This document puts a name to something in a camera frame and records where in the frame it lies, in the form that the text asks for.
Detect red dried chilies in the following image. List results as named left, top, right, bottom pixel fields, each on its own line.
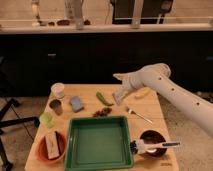
left=93, top=107, right=112, bottom=117

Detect green chili pepper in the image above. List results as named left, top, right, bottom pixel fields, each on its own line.
left=96, top=92, right=114, bottom=106

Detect grey towel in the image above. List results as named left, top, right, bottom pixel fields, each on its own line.
left=113, top=92, right=128, bottom=105

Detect silver fork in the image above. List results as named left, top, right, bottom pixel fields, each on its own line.
left=125, top=107, right=153, bottom=124

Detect orange bowl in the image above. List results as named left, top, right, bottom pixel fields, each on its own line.
left=36, top=131, right=66, bottom=164

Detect white spatula black handle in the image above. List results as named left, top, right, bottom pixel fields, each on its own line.
left=130, top=139, right=180, bottom=154

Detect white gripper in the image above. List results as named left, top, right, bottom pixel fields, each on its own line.
left=113, top=72, right=135, bottom=95

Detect light green cup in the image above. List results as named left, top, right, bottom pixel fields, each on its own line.
left=39, top=112, right=55, bottom=128

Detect white cup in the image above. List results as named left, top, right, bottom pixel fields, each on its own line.
left=51, top=83, right=65, bottom=99

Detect green plastic tray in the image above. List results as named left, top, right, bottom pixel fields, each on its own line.
left=64, top=116, right=134, bottom=171

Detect blue sponge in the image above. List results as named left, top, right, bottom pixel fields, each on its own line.
left=70, top=96, right=84, bottom=113

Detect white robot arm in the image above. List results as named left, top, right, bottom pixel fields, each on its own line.
left=112, top=63, right=213, bottom=137

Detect dark brown bowl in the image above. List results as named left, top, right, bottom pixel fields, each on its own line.
left=140, top=130, right=166, bottom=157

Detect black office chair base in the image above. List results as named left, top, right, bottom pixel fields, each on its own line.
left=0, top=56, right=41, bottom=171

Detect yellow banana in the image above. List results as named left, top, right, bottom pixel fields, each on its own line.
left=135, top=88, right=150, bottom=99

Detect white block in bowl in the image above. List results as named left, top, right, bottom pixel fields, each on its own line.
left=45, top=132, right=60, bottom=159

